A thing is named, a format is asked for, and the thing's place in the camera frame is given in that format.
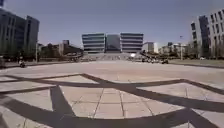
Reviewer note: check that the pale building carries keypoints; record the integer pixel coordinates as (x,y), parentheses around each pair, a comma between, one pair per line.
(149,47)

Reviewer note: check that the glass building with striped wings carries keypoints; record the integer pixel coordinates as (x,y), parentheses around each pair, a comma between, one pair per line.
(93,43)

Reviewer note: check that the white building with dark windows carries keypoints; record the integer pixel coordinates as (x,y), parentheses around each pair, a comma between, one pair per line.
(213,30)

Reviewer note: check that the low brown building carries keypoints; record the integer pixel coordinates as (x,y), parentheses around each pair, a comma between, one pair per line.
(66,50)

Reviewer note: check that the vehicle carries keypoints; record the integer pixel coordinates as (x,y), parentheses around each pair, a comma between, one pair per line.
(164,61)

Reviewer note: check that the pole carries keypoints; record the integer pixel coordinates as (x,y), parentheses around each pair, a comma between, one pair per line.
(181,50)

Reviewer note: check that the grey multi-storey building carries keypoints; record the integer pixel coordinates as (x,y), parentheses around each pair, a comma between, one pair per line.
(16,33)

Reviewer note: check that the person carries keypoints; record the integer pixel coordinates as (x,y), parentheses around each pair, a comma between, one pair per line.
(22,62)

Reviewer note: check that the wide stairway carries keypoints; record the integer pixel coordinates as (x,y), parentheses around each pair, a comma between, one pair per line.
(106,57)

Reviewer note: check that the grass strip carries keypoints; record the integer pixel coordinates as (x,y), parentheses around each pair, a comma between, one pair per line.
(200,62)

